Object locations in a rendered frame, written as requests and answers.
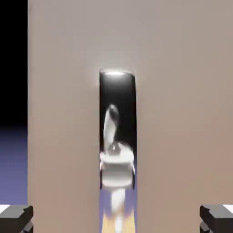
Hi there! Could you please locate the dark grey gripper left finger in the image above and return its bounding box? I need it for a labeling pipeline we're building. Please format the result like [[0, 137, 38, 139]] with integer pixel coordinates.
[[0, 204, 34, 233]]

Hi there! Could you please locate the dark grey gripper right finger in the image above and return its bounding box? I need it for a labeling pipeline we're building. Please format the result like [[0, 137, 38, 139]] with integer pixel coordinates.
[[199, 204, 233, 233]]

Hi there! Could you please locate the beige cabinet door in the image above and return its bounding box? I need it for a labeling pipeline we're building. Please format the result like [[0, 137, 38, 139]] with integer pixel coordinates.
[[27, 0, 233, 233]]

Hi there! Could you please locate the curved shiny metal door handle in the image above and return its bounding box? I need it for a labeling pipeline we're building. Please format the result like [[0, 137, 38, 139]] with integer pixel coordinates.
[[98, 69, 138, 233]]

